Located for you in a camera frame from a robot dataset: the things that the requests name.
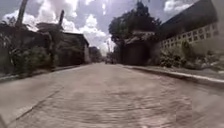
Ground dark gate building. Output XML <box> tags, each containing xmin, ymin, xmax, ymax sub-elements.
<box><xmin>113</xmin><ymin>31</ymin><xmax>158</xmax><ymax>66</ymax></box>

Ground large dark tree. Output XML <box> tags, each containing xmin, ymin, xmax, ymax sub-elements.
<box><xmin>107</xmin><ymin>1</ymin><xmax>163</xmax><ymax>43</ymax></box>

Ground pale kerb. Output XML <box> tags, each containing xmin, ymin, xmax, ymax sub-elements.
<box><xmin>122</xmin><ymin>64</ymin><xmax>224</xmax><ymax>88</ymax></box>

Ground grey pavement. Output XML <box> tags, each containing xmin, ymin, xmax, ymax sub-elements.
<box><xmin>139</xmin><ymin>64</ymin><xmax>224</xmax><ymax>81</ymax></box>

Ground bushes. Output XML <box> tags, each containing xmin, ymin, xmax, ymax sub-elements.
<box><xmin>155</xmin><ymin>40</ymin><xmax>224</xmax><ymax>71</ymax></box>
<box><xmin>0</xmin><ymin>41</ymin><xmax>56</xmax><ymax>76</ymax></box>

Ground building with lattice wall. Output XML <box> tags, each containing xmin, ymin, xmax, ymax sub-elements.
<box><xmin>153</xmin><ymin>0</ymin><xmax>224</xmax><ymax>68</ymax></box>

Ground leaning pole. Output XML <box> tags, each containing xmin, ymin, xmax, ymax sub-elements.
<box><xmin>15</xmin><ymin>0</ymin><xmax>30</xmax><ymax>27</ymax></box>

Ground grey cobbled road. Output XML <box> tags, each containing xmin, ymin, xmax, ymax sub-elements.
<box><xmin>0</xmin><ymin>62</ymin><xmax>224</xmax><ymax>128</ymax></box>

